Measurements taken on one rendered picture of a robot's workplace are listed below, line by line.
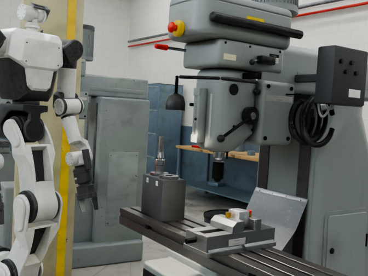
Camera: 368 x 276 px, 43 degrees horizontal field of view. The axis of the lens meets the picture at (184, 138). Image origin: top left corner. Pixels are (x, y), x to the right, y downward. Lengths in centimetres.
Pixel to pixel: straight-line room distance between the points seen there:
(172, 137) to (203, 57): 753
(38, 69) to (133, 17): 973
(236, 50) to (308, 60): 41
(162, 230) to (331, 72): 94
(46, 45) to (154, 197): 83
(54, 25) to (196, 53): 173
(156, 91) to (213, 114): 739
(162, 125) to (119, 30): 348
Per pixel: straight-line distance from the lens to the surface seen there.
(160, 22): 1065
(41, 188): 211
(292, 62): 199
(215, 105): 177
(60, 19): 341
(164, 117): 914
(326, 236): 211
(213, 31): 170
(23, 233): 212
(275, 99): 190
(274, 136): 190
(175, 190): 211
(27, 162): 210
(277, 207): 212
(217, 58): 172
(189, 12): 174
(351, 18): 685
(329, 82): 177
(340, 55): 180
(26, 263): 222
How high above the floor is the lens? 145
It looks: 3 degrees down
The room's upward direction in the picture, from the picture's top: 3 degrees clockwise
